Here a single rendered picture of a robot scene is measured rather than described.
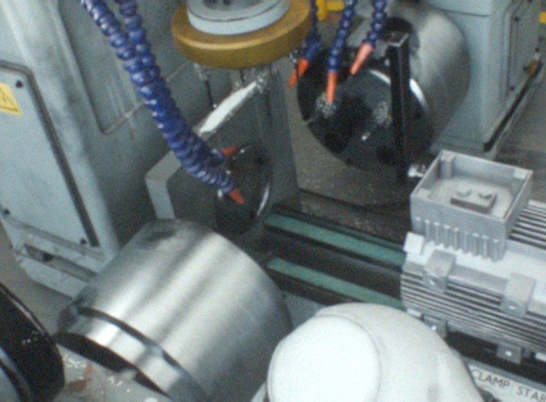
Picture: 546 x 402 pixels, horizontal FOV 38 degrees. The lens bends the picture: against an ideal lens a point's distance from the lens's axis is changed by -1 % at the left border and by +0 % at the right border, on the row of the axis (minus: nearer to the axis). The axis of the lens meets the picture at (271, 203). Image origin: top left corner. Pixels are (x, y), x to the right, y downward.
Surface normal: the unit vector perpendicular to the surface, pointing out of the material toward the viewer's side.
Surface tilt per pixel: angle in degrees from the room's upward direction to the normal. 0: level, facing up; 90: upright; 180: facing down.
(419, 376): 56
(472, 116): 90
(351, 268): 90
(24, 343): 67
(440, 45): 47
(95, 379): 0
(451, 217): 90
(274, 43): 90
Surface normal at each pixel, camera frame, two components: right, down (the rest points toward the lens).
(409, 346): 0.63, -0.60
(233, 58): -0.07, 0.66
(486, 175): -0.52, 0.62
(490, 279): -0.15, -0.75
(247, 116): 0.84, 0.25
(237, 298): 0.51, -0.32
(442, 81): 0.73, -0.03
